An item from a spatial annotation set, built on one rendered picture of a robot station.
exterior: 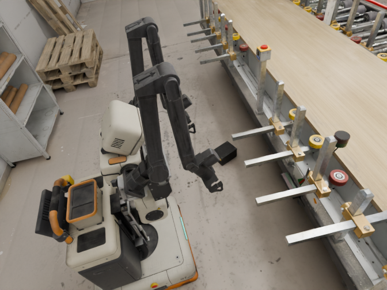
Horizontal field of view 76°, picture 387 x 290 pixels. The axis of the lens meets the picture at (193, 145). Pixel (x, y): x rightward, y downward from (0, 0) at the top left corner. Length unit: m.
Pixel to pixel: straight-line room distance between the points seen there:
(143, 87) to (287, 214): 1.80
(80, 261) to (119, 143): 0.66
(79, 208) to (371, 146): 1.56
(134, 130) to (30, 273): 1.85
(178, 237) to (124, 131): 1.08
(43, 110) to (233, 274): 3.16
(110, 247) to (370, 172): 1.32
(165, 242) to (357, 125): 1.43
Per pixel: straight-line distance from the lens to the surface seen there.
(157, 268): 1.84
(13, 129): 3.13
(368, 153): 1.57
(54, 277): 2.48
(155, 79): 0.71
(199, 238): 2.16
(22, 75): 3.80
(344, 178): 1.41
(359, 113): 1.80
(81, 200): 1.48
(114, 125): 1.00
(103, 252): 1.40
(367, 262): 1.56
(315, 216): 1.49
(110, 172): 1.09
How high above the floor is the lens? 1.98
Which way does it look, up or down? 46 degrees down
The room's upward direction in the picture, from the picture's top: 11 degrees counter-clockwise
